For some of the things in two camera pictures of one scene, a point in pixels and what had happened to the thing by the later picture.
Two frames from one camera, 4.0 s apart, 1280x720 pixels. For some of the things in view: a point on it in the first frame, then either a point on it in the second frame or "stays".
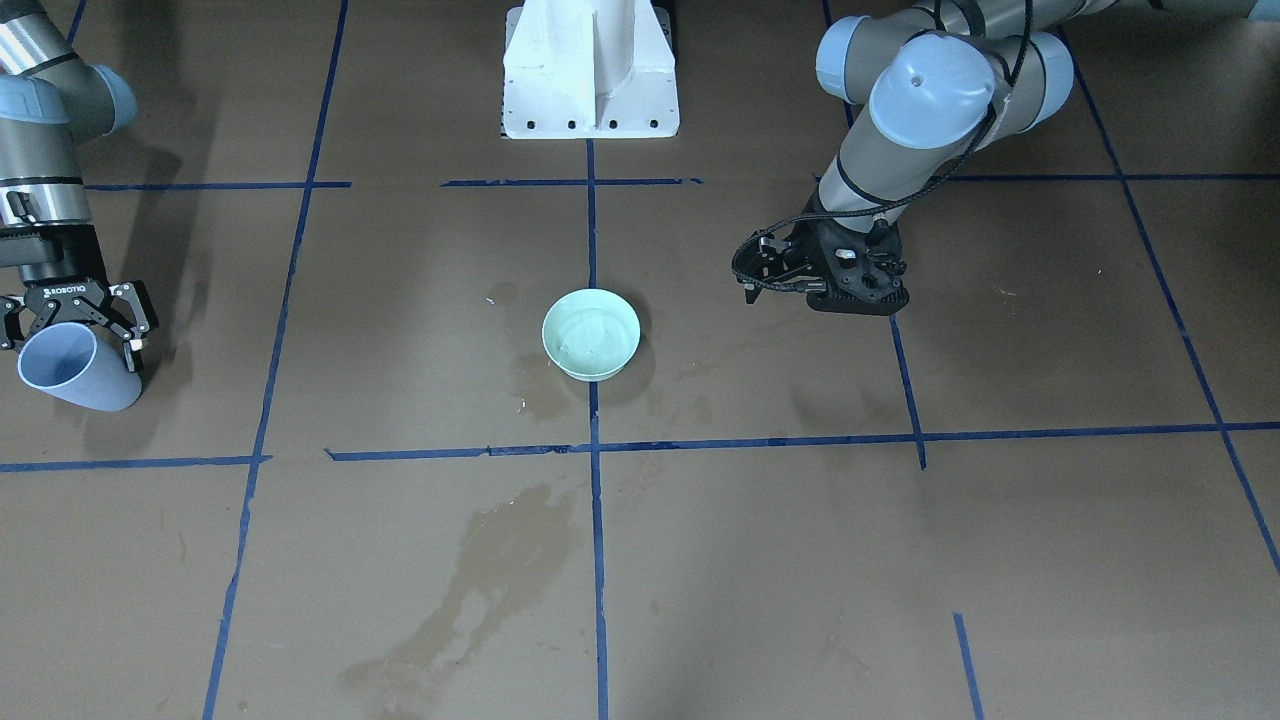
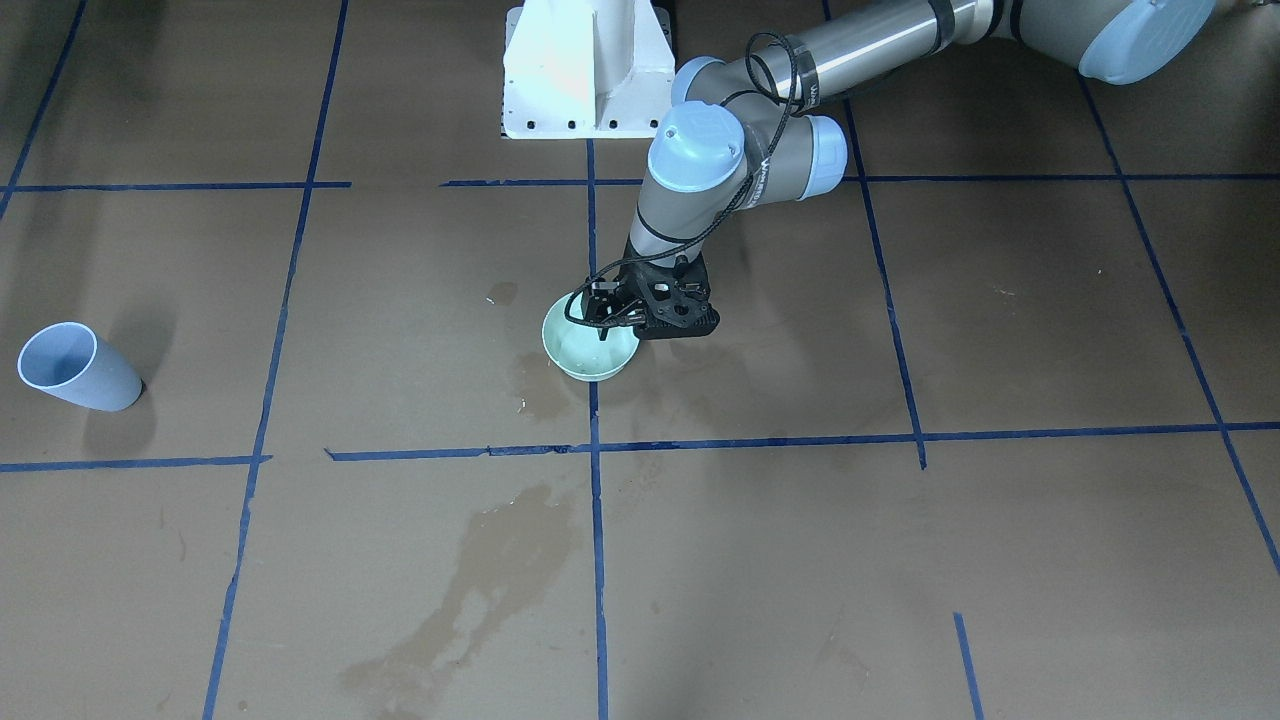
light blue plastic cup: (68, 359) stays
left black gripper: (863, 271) -> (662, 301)
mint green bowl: (591, 333) stays
